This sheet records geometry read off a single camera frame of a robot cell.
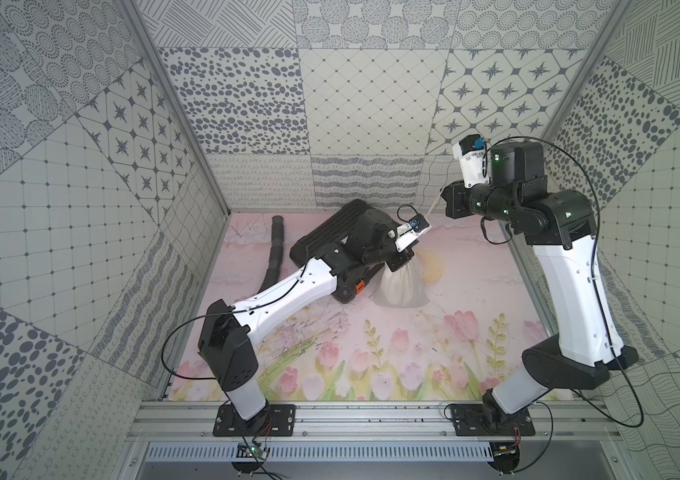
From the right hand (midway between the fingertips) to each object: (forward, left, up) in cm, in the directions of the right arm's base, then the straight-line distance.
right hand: (446, 193), depth 64 cm
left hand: (+1, +6, -13) cm, 14 cm away
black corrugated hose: (+16, +49, -42) cm, 66 cm away
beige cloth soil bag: (-7, +7, -27) cm, 29 cm away
